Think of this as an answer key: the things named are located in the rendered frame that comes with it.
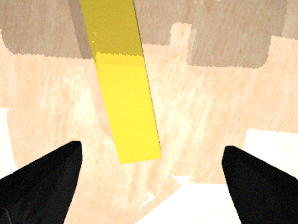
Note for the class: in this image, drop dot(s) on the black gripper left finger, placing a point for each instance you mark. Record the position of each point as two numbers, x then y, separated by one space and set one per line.
42 191

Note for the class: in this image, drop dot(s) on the yellow bar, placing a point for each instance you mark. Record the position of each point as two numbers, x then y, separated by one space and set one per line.
114 36

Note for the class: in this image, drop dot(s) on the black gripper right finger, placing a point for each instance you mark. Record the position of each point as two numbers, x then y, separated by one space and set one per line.
261 193

